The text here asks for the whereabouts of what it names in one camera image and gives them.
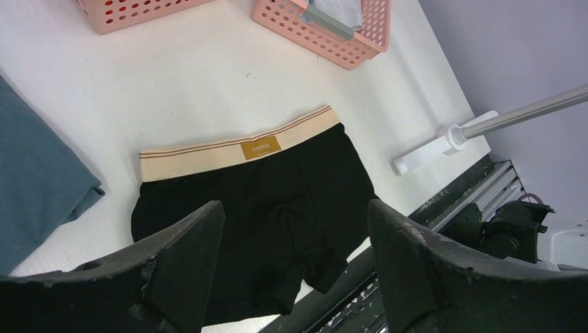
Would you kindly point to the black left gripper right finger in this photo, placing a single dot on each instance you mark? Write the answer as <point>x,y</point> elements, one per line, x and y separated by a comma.
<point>482,293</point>

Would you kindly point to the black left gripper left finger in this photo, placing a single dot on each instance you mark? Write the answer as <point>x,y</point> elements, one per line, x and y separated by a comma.
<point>158,284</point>

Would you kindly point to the black underwear beige waistband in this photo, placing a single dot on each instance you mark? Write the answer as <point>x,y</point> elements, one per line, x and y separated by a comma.
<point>295,200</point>

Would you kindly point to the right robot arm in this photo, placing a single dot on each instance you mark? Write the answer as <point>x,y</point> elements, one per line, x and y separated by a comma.
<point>530,234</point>

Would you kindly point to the light grey underwear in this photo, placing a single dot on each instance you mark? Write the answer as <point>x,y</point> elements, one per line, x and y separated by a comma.
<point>338,14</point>

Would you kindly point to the pink basket with underwear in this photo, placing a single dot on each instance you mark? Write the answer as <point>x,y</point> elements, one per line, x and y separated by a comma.
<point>304,24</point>

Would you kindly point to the metal drying rack stand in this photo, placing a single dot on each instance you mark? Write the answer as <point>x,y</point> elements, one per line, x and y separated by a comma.
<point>453,138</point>

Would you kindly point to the folded blue-grey cloth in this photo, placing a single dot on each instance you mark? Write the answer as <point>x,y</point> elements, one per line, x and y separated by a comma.
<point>43,182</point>

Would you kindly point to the pink basket with white cloth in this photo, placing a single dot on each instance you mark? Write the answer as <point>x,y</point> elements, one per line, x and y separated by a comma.
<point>106,16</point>

